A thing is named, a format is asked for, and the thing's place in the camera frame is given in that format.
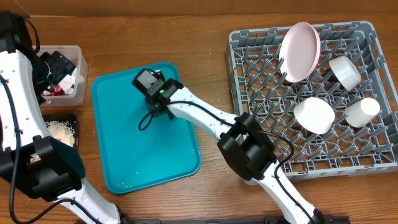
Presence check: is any grey dishwasher rack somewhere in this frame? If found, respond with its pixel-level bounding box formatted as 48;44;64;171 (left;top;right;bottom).
226;21;397;180

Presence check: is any white tissue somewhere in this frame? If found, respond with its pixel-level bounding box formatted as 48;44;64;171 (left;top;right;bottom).
41;69;78;96

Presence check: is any pile of white rice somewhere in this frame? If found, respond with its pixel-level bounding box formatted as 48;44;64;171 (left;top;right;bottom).
46;121;75;147

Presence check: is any red snack wrapper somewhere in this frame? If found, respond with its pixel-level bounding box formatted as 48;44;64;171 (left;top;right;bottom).
50;85;65;96

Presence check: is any grey melamine bowl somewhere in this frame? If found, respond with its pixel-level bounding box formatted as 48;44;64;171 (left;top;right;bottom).
329;55;361;91

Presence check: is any teal plastic tray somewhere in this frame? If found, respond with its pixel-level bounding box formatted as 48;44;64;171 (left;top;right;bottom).
91;67;201;194

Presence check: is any black food waste tray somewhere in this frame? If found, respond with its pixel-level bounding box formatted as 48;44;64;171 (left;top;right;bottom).
43;113;80;151

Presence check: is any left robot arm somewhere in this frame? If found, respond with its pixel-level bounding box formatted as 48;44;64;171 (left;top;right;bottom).
1;11;128;223

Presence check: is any white paper bowl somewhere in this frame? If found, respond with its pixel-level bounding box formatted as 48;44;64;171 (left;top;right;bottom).
294;97;335;134

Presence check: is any clear plastic bin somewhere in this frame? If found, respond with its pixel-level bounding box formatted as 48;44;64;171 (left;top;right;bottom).
38;45;88;107

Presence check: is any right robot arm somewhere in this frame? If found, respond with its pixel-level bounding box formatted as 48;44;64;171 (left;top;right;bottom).
134;78;326;223

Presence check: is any white paper cup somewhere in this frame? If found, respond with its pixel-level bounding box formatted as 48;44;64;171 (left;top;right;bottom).
345;98;381;128

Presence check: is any pink round plate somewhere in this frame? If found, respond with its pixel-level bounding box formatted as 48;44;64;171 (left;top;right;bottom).
279;22;321;83

